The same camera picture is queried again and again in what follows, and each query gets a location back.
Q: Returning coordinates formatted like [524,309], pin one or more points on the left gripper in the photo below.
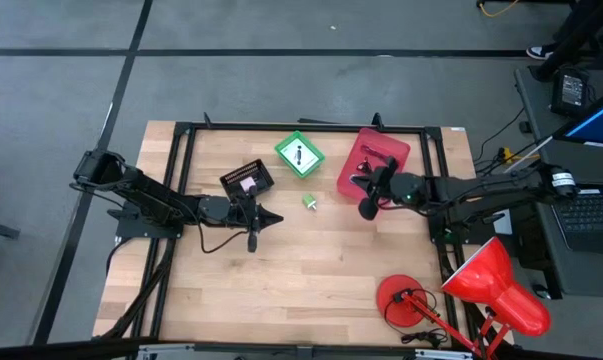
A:
[226,212]

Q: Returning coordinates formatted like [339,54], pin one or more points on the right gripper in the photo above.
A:
[406,190]

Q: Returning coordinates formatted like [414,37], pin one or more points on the pink earbuds case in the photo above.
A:
[247,183]

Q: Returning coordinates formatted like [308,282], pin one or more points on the white product box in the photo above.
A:
[308,161]

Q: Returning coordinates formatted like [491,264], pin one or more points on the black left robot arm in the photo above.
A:
[146,195]

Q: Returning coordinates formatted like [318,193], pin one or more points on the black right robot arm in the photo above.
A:
[481,187]

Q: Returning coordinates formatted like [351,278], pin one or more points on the pink translucent plastic bin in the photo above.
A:
[348,192]

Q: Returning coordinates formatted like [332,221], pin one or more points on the green charger plug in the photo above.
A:
[309,201]

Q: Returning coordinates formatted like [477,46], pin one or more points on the black plastic basket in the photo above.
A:
[233,177]

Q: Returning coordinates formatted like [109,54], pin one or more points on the green plastic basket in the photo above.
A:
[281,150]

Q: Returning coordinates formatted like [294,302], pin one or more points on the yellow plug connector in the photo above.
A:
[506,155]

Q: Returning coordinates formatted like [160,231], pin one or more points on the white paper sheet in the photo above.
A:
[503,227]

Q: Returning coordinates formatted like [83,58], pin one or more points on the red desk lamp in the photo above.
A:
[491,285]

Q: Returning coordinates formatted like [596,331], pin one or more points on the grey side desk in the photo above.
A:
[536,110]

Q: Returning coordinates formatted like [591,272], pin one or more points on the person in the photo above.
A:
[540,52]

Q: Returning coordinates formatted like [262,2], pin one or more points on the black power adapter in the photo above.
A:
[572,90]

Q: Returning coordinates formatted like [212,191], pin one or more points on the black laptop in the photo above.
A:
[596,220]

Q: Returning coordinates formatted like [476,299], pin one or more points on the monitor with blue screen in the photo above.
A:
[601,125]

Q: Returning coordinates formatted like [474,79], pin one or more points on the black metal table frame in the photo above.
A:
[241,126]

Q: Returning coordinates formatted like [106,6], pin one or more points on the silver camera mount bar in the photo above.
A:
[181,350]

